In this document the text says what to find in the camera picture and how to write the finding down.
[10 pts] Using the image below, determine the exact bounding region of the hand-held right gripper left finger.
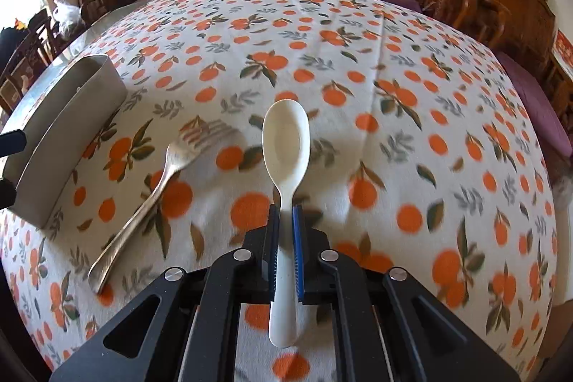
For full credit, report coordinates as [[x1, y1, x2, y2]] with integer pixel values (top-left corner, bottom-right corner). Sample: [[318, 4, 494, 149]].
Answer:
[[48, 204, 282, 382]]

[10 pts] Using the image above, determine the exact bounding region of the red wall poster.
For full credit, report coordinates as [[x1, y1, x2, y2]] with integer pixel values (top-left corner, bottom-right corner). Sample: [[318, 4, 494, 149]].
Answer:
[[552, 29, 573, 76]]

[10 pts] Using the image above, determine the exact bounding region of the grey utensil container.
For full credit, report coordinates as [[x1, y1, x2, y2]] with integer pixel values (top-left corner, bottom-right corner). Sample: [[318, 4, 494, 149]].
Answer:
[[0, 55, 129, 229]]

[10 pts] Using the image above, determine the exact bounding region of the white plastic bag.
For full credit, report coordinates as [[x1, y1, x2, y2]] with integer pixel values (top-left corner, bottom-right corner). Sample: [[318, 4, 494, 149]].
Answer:
[[53, 0, 87, 39]]

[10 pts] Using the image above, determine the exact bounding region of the orange fruit print tablecloth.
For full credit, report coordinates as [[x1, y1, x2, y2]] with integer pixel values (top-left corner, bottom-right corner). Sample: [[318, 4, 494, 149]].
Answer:
[[0, 0, 560, 382]]

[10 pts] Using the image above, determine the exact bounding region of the ivory plastic spoon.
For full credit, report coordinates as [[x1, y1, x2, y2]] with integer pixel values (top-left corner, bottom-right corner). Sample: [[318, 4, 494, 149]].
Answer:
[[261, 99, 312, 349]]

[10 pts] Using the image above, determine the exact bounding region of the metal fork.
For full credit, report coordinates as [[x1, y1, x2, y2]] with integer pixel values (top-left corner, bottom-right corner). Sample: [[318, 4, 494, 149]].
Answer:
[[88, 119, 243, 294]]

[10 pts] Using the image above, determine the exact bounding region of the wooden armchair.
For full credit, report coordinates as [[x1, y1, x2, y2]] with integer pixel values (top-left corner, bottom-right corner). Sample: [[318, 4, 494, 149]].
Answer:
[[427, 0, 512, 48]]

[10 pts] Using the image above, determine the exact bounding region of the dark wooden dining chair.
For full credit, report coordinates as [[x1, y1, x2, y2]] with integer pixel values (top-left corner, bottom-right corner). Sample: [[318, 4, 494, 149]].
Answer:
[[0, 10, 61, 114]]

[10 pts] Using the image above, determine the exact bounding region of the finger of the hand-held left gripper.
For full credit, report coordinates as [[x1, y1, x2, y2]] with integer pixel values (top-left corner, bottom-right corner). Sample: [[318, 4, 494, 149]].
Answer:
[[0, 178, 19, 209], [0, 128, 26, 158]]

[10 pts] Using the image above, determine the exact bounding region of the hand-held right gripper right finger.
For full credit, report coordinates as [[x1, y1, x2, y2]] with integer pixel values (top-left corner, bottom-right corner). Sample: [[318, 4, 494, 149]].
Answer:
[[292, 204, 523, 382]]

